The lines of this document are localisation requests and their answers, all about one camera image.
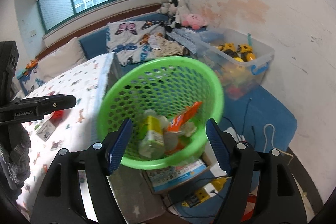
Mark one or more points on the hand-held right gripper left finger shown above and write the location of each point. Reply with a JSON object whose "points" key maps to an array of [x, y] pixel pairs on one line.
{"points": [[119, 145]]}

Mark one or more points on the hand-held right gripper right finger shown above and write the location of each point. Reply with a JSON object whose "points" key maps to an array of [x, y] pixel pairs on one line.
{"points": [[218, 145]]}

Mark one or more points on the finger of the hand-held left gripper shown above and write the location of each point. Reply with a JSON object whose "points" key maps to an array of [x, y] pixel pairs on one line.
{"points": [[52, 103]]}

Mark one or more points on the green yellow drink bottle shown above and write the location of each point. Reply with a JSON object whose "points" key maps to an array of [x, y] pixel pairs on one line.
{"points": [[152, 134]]}

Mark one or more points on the orange snack wrapper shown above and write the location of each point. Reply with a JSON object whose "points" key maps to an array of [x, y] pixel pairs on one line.
{"points": [[183, 117]]}

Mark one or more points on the green plastic mesh basket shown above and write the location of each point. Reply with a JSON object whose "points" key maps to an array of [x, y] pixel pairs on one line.
{"points": [[157, 77]]}

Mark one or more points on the person's left hand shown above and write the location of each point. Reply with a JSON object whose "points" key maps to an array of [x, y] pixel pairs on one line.
{"points": [[17, 161]]}

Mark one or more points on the small red wrapper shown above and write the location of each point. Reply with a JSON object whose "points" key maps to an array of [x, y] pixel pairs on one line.
{"points": [[57, 115]]}

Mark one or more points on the orange toy figure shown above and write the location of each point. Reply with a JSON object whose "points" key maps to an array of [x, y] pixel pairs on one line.
{"points": [[32, 64]]}

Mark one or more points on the small butterfly print pillow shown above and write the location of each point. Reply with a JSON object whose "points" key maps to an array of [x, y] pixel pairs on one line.
{"points": [[31, 79]]}

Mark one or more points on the printed white blanket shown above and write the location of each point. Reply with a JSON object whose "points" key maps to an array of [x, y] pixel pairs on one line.
{"points": [[76, 82]]}

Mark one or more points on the beige pillow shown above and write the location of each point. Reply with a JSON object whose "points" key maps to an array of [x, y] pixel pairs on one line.
{"points": [[63, 58]]}

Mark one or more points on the yellow white power strip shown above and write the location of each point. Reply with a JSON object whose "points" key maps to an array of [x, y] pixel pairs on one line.
{"points": [[204, 192]]}

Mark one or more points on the blue picture book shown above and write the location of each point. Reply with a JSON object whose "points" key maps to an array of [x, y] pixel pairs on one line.
{"points": [[178, 176]]}

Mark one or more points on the blue floor mat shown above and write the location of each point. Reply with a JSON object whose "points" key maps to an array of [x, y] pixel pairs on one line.
{"points": [[267, 111]]}

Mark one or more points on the blue sofa cushion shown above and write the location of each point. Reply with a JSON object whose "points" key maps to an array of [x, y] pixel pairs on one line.
{"points": [[97, 43]]}

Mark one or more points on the clear plastic storage box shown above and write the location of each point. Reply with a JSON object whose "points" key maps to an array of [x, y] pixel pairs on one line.
{"points": [[244, 69]]}

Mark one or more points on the yellow black toy robot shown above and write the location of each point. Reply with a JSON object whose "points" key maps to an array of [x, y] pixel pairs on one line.
{"points": [[236, 52]]}

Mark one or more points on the blue striped cloth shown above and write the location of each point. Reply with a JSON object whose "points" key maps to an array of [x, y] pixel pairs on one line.
{"points": [[186, 39]]}

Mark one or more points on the printed baby garment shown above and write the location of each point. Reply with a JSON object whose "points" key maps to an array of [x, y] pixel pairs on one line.
{"points": [[168, 45]]}

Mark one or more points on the pink plush toy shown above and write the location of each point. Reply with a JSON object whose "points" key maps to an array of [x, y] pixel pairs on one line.
{"points": [[194, 20]]}

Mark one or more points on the black white cow plush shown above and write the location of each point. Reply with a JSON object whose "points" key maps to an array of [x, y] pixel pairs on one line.
{"points": [[178, 10]]}

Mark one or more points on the beige plush toy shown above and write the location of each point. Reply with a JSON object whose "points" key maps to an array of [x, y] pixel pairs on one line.
{"points": [[164, 7]]}

